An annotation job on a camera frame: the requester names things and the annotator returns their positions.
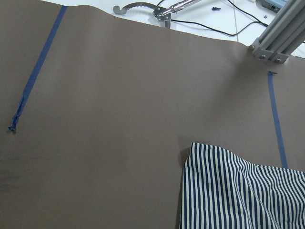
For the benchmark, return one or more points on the navy white striped polo shirt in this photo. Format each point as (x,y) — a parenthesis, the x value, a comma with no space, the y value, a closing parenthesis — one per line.
(223,191)

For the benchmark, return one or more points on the metal reacher grabber stick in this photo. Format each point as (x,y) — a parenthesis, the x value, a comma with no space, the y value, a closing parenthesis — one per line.
(160,13)

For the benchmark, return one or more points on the torn blue tape strip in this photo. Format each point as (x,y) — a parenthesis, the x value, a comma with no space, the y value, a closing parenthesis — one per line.
(36,70)

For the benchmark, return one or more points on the short blue tape strip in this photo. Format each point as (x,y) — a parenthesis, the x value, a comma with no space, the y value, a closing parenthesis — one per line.
(277,126)

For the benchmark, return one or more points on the aluminium frame post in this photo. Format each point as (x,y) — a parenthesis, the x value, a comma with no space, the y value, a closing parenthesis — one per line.
(283,35)

